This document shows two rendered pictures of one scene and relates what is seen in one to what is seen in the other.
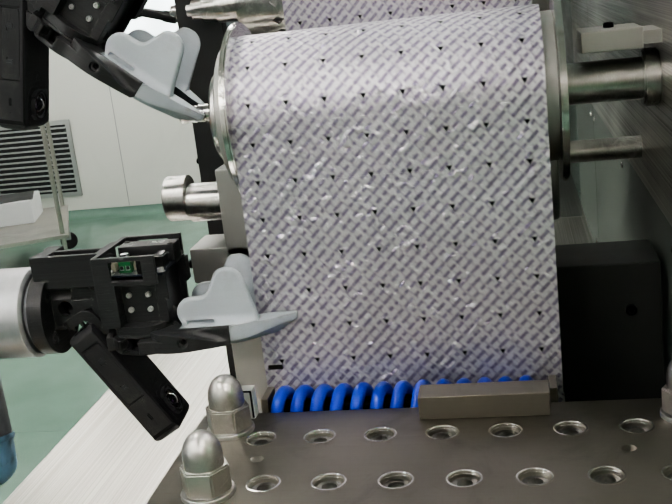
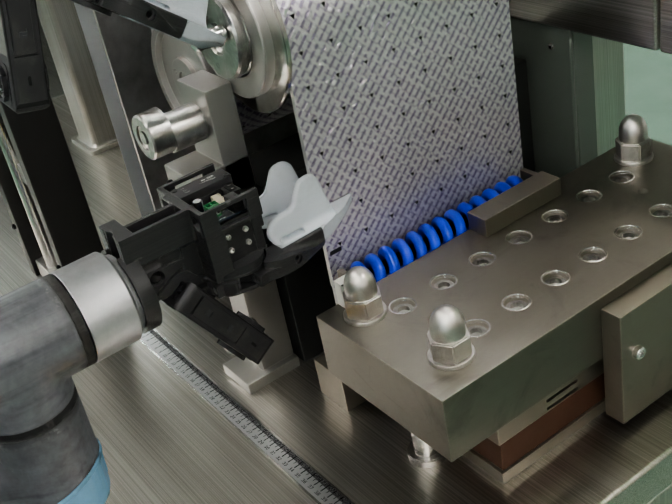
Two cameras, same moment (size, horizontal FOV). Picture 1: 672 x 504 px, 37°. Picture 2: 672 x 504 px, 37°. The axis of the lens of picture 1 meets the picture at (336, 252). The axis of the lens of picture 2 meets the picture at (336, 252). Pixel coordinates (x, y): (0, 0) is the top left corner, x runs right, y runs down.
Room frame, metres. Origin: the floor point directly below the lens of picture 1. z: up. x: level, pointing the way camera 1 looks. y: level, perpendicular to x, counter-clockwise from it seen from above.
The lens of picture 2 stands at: (0.19, 0.56, 1.51)
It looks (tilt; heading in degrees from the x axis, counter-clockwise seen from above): 31 degrees down; 319
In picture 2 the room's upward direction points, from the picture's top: 12 degrees counter-clockwise
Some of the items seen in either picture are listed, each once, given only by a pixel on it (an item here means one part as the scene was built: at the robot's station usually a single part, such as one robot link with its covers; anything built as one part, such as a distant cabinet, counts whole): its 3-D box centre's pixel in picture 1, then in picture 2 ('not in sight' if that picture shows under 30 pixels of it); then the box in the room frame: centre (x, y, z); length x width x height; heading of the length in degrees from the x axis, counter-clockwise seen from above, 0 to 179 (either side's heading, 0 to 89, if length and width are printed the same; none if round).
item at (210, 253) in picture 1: (239, 329); (225, 241); (0.87, 0.10, 1.05); 0.06 x 0.05 x 0.31; 79
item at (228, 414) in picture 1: (226, 402); (361, 291); (0.70, 0.09, 1.05); 0.04 x 0.04 x 0.04
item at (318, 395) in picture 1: (408, 402); (446, 232); (0.72, -0.04, 1.03); 0.21 x 0.04 x 0.03; 79
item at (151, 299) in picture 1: (113, 298); (189, 250); (0.78, 0.19, 1.12); 0.12 x 0.08 x 0.09; 79
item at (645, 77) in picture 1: (610, 80); not in sight; (0.77, -0.22, 1.25); 0.07 x 0.04 x 0.04; 79
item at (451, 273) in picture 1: (402, 289); (419, 142); (0.74, -0.05, 1.11); 0.23 x 0.01 x 0.18; 79
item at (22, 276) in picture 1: (25, 311); (98, 302); (0.80, 0.26, 1.11); 0.08 x 0.05 x 0.08; 169
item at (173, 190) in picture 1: (179, 198); (153, 133); (0.87, 0.13, 1.18); 0.04 x 0.02 x 0.04; 169
